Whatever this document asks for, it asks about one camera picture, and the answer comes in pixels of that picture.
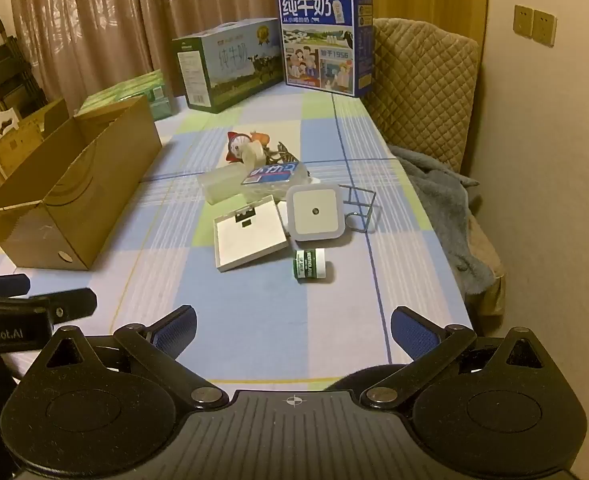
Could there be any green tissue multipack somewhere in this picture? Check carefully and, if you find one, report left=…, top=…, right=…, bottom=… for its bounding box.
left=77, top=69, right=175, bottom=121

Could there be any white square night light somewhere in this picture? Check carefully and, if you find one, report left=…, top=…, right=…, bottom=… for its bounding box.
left=284, top=184, right=348, bottom=246

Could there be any blue milk carton case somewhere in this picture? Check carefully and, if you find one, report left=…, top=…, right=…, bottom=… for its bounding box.
left=277, top=0, right=375, bottom=98

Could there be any white plug adapter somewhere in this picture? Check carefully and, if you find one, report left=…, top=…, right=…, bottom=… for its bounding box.
left=232, top=139, right=266, bottom=167

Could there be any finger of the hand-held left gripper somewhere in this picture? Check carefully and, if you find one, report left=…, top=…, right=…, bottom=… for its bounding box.
left=0, top=274, right=30, bottom=298
left=0, top=288, right=98, bottom=322

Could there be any clear plastic box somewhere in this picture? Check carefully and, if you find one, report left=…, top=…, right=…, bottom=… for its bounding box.
left=198, top=162, right=255, bottom=204

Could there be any black folding step ladder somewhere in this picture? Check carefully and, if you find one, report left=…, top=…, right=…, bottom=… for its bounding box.
left=0, top=12, right=50, bottom=116

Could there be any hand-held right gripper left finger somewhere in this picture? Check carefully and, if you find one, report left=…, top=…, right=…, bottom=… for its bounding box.
left=37, top=305, right=231, bottom=405

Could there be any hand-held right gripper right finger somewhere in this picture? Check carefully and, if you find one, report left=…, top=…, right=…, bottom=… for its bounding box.
left=359, top=306, right=555, bottom=405

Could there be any grey fleece blanket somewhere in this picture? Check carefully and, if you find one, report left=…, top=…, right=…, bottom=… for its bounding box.
left=389, top=145, right=495, bottom=296

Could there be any small green and white bottle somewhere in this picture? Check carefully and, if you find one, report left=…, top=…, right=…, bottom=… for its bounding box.
left=293, top=249, right=331, bottom=285

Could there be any white square box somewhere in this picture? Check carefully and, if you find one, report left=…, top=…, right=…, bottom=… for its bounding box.
left=212, top=195, right=289, bottom=273

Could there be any grey wire rack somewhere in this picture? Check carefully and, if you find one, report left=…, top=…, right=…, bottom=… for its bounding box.
left=337, top=185, right=378, bottom=233

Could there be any chair with quilted beige cover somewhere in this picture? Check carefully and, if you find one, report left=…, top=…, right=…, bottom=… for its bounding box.
left=365, top=17, right=481, bottom=176

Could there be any leopard print hair claw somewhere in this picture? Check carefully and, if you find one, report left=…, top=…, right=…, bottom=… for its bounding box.
left=262, top=141, right=300, bottom=166

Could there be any brown cardboard storage box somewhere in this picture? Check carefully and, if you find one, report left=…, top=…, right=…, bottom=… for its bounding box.
left=0, top=97, right=70, bottom=176

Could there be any red and blue cat figurine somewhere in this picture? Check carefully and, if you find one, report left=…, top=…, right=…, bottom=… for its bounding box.
left=224, top=130, right=275, bottom=163

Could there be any plaid tablecloth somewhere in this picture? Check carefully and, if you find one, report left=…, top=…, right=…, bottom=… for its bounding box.
left=0, top=92, right=475, bottom=396

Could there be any green milk carton case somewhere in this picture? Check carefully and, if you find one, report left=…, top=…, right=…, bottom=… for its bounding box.
left=172, top=17, right=285, bottom=114

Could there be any clear case with blue label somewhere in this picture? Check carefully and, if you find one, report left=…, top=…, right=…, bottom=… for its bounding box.
left=239, top=160, right=310, bottom=196

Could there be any beige wall socket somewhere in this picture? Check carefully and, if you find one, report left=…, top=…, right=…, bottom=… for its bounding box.
left=532, top=9, right=558, bottom=47
left=513, top=4, right=534, bottom=38

